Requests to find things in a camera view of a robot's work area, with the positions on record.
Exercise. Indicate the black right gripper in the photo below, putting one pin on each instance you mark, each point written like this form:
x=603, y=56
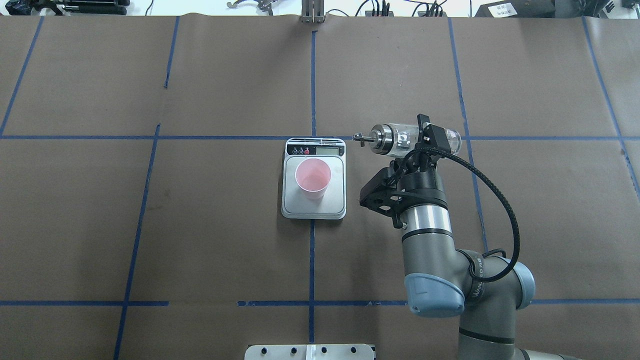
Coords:
x=424, y=186

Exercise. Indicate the clear glass sauce bottle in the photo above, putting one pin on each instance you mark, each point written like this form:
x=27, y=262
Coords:
x=397, y=140

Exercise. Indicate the pink plastic cup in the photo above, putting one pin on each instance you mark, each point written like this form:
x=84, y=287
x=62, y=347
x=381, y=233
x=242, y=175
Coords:
x=313, y=176

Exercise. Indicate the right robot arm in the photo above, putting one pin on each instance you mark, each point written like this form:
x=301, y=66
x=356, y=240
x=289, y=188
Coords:
x=483, y=290

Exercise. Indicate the silver digital kitchen scale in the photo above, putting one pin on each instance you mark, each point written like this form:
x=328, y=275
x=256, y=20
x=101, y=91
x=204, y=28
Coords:
x=332, y=206

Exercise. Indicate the black box with label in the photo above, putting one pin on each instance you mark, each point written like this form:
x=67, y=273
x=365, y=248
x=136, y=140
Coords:
x=517, y=9

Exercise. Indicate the brown paper table cover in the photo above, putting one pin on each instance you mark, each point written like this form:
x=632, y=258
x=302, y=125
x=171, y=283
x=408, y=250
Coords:
x=142, y=163

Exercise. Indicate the black folded tripod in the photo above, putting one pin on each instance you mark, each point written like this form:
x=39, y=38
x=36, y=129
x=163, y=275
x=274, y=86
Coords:
x=93, y=7

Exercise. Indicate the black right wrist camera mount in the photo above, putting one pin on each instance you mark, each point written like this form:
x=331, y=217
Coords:
x=379, y=196

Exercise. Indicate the aluminium frame post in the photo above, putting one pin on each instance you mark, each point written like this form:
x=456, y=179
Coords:
x=313, y=11

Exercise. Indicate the white pedestal column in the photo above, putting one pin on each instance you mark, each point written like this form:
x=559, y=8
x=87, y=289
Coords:
x=331, y=351

